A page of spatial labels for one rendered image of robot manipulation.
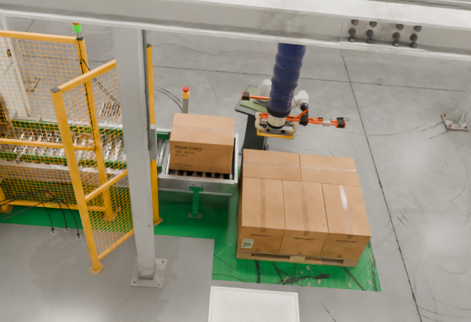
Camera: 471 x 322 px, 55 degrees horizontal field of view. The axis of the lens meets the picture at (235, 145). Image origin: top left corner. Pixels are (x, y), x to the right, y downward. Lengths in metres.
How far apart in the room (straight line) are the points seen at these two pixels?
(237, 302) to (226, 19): 2.13
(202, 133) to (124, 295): 1.64
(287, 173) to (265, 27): 3.17
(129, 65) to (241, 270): 2.55
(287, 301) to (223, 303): 0.43
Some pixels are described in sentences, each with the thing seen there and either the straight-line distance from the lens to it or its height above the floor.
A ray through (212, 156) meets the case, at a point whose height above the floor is 0.79.
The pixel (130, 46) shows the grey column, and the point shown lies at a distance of 2.55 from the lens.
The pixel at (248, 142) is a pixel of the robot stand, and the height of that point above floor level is 0.21.
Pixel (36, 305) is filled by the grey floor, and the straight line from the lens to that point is 4.50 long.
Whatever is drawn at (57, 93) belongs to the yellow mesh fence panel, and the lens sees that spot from 2.97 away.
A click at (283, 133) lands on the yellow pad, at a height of 1.09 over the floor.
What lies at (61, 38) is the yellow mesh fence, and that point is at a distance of 3.48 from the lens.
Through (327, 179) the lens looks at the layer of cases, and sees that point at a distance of 4.67.
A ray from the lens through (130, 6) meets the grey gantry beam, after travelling 1.57.
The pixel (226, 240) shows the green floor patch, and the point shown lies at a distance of 4.67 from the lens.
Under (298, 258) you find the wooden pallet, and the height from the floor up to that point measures 0.08.
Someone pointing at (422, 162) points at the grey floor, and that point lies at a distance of 6.15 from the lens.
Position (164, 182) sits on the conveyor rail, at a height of 0.52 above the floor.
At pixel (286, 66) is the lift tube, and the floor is 1.83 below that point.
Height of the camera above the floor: 3.87
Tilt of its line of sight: 44 degrees down
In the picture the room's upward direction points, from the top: 7 degrees clockwise
